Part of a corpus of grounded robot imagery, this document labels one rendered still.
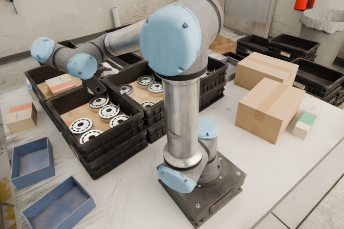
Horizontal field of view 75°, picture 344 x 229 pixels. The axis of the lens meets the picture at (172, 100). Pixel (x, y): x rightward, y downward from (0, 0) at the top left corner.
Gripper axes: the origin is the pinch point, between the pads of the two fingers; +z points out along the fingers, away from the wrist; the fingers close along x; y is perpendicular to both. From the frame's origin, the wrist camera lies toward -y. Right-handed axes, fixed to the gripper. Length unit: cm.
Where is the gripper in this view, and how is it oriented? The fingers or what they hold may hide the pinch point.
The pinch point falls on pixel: (107, 84)
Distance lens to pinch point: 103.5
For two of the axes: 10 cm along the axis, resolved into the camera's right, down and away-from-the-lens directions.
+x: -7.6, 6.4, 0.9
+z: 2.8, 2.0, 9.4
